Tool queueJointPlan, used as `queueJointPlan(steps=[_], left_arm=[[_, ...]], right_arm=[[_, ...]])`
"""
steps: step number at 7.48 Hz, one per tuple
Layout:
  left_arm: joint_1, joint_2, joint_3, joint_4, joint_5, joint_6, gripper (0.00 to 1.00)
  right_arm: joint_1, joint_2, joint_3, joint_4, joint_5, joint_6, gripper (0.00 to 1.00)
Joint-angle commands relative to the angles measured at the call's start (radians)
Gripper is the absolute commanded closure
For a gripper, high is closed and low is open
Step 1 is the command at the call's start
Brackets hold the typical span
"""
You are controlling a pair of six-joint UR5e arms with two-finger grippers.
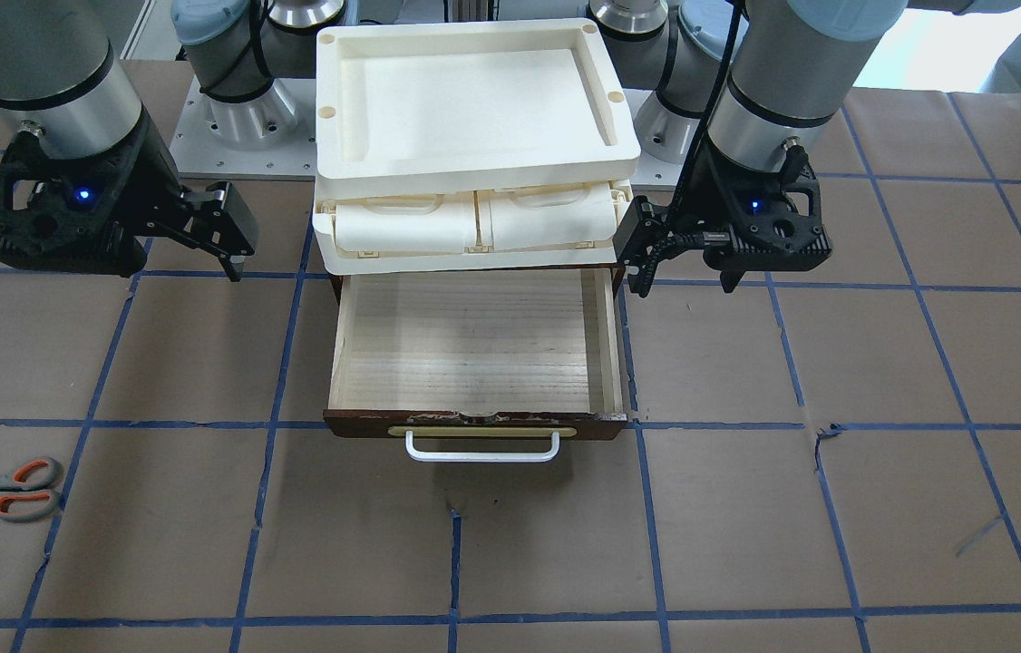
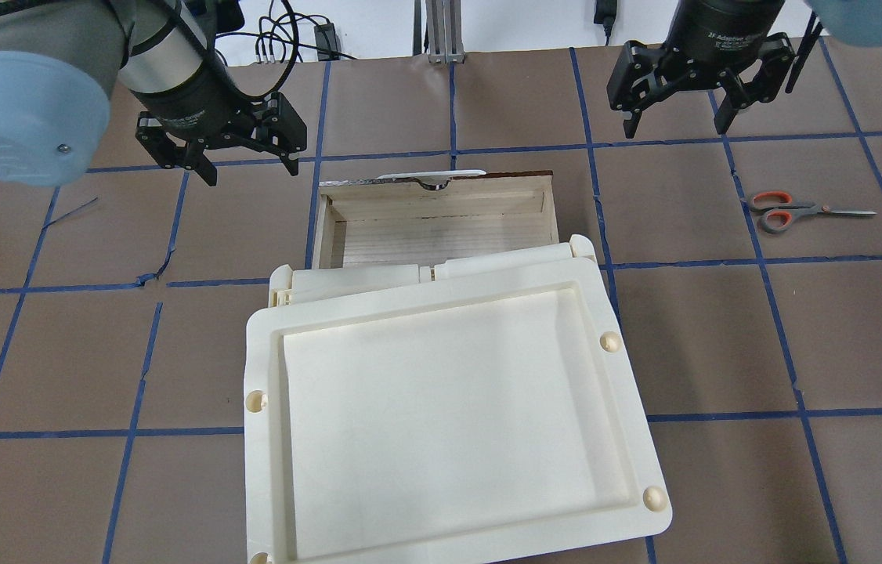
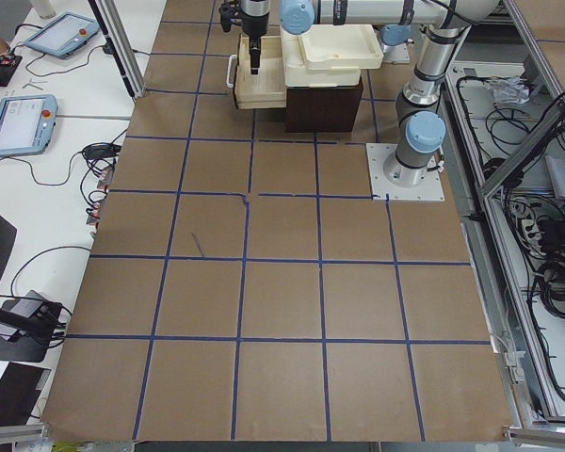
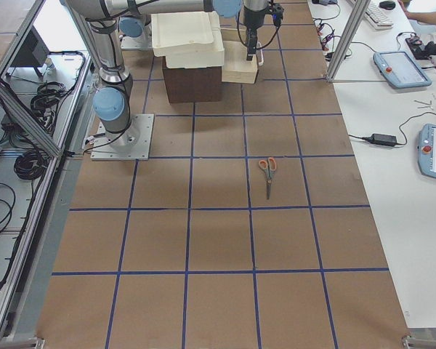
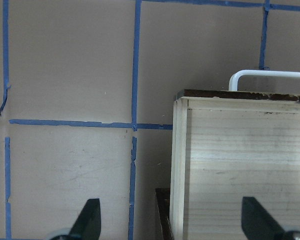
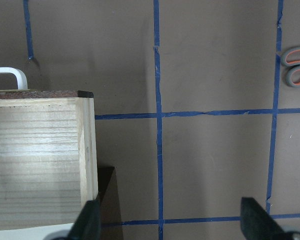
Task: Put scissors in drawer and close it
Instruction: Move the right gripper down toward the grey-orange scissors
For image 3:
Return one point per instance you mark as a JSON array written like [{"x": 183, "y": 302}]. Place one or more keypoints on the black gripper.
[{"x": 254, "y": 24}]

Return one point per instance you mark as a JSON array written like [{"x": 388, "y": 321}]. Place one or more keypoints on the light wooden drawer white handle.
[{"x": 267, "y": 88}]

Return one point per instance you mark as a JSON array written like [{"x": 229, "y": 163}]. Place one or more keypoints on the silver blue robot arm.
[{"x": 421, "y": 130}]

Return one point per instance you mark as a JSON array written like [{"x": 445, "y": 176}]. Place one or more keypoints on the cream plastic storage box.
[{"x": 297, "y": 75}]

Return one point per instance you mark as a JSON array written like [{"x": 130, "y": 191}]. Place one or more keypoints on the cream plastic tray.
[{"x": 341, "y": 47}]

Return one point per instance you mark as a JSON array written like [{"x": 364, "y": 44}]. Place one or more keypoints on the dark brown wooden cabinet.
[{"x": 322, "y": 109}]

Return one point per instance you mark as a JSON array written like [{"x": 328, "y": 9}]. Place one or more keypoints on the blue teach pendant upper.
[{"x": 64, "y": 35}]

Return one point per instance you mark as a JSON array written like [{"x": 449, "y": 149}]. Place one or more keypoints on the blue teach pendant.
[
  {"x": 26, "y": 124},
  {"x": 64, "y": 35}
]

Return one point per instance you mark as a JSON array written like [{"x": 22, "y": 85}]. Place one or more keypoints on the black power adapter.
[{"x": 96, "y": 151}]

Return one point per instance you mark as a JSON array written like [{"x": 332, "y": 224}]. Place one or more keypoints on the blue teach pendant lower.
[{"x": 26, "y": 124}]

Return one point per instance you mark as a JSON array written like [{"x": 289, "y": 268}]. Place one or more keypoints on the crumpled clear plastic bag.
[{"x": 507, "y": 91}]

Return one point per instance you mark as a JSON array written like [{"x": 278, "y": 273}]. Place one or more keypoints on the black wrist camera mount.
[{"x": 229, "y": 15}]

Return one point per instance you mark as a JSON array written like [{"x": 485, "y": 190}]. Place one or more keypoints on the aluminium frame post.
[{"x": 109, "y": 20}]

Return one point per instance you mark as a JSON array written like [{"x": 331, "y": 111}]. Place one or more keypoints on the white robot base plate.
[{"x": 390, "y": 181}]

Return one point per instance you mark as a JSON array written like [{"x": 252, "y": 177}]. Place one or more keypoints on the black camera on stand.
[{"x": 31, "y": 316}]

